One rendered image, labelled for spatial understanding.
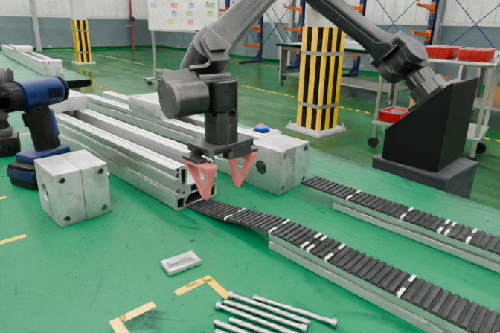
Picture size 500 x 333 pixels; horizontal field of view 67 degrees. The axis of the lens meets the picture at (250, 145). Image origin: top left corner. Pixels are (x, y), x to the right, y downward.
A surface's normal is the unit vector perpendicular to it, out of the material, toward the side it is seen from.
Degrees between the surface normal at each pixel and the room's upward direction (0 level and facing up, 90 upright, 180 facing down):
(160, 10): 90
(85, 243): 0
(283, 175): 90
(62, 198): 90
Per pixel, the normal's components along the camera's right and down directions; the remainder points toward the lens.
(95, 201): 0.69, 0.24
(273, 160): -0.69, 0.21
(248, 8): 0.50, -0.46
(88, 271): 0.02, -0.95
